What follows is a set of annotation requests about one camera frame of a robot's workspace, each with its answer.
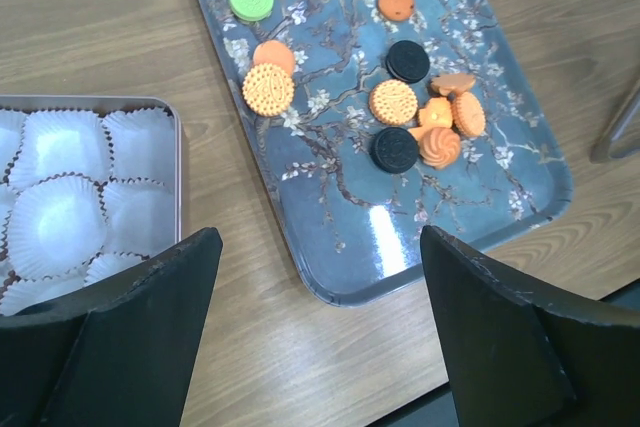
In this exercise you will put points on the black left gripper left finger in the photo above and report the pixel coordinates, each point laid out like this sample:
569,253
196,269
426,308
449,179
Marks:
120,352

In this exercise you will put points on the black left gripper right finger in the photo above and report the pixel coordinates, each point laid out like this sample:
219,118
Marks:
521,352

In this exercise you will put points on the steel serving tongs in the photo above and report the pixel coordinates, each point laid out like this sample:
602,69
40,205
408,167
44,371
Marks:
603,149

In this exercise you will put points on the white paper cupcake liner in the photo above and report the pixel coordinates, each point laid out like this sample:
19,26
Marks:
143,145
140,217
59,143
55,227

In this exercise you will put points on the rose gold cookie tin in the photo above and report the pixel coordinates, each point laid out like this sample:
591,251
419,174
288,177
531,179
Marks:
18,293

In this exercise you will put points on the orange swirl cookie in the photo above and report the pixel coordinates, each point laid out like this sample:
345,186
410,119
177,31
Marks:
440,147

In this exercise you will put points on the black sandwich cookie lower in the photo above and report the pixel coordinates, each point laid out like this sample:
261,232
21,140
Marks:
394,150

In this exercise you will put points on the black sandwich cookie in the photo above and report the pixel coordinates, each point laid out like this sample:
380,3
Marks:
394,150
407,61

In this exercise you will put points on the orange sandwich biscuit right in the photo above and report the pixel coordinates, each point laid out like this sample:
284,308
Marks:
468,115

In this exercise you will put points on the orange flower cookie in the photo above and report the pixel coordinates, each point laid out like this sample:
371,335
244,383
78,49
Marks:
435,114

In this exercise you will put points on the orange leaf cookie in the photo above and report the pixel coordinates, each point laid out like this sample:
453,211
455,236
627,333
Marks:
454,83

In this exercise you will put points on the orange embossed biscuit centre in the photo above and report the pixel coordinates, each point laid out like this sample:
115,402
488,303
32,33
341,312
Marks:
393,103

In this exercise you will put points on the orange embossed biscuit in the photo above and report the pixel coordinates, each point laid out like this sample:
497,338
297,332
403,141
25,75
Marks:
268,90
393,103

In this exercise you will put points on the blue floral serving tray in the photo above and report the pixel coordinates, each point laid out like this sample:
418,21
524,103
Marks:
353,229

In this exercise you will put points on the orange embossed biscuit left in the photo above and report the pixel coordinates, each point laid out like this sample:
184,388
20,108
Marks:
268,90

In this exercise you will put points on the black sandwich cookie upper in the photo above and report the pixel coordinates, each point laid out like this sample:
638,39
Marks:
407,61

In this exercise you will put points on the plain orange round cookie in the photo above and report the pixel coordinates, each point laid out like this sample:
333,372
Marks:
276,53

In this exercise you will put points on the orange chocolate chip cookie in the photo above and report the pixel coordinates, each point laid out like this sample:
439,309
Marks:
396,10

